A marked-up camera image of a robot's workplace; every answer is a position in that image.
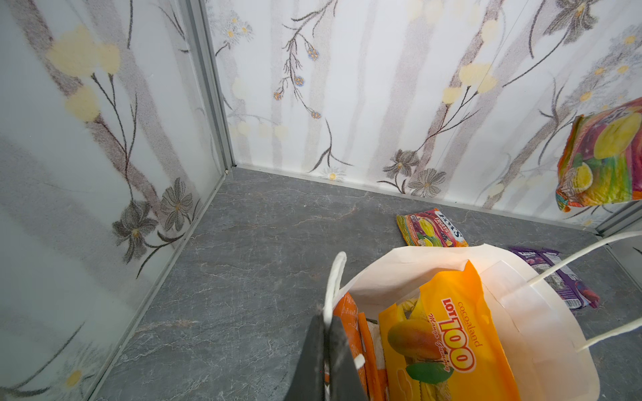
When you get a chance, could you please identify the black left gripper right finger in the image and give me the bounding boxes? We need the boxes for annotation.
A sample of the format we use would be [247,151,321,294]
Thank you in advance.
[327,317,368,401]

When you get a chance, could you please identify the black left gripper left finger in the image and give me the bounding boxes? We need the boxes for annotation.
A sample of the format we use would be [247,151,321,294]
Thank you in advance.
[284,314,326,401]

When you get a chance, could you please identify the orange corn chips bag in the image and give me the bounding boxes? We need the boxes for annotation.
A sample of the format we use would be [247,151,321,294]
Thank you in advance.
[333,292,369,400]

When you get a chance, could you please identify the yellow mango snack bag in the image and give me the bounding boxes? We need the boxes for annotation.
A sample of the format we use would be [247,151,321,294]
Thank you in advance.
[379,262,521,400]

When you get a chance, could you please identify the white floral paper bag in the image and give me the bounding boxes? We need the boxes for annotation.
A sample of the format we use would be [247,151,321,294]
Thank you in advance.
[323,232,641,400]

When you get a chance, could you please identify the Fox's candy bag top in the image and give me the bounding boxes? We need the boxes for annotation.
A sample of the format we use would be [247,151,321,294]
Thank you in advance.
[396,208,468,247]

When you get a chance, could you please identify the purple snack packet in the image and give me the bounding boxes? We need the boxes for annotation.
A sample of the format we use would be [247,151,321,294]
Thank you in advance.
[510,247,600,311]

